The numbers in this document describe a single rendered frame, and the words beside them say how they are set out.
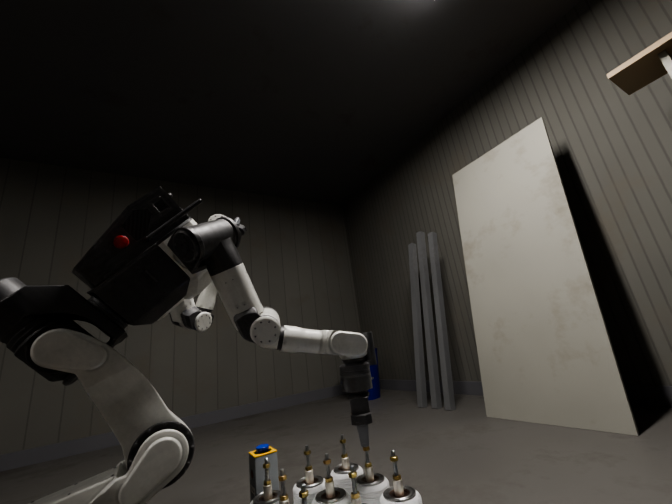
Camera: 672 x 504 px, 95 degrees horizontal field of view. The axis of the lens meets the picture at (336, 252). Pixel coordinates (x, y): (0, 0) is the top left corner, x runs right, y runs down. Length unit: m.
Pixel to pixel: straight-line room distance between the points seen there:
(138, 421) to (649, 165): 2.94
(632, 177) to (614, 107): 0.52
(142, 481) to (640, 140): 3.03
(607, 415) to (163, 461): 2.06
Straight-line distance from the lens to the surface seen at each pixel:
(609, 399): 2.29
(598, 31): 3.35
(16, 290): 1.04
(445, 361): 2.91
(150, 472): 0.95
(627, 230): 2.83
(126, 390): 0.97
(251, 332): 0.84
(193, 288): 0.97
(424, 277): 3.15
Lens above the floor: 0.59
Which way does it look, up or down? 17 degrees up
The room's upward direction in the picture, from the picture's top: 8 degrees counter-clockwise
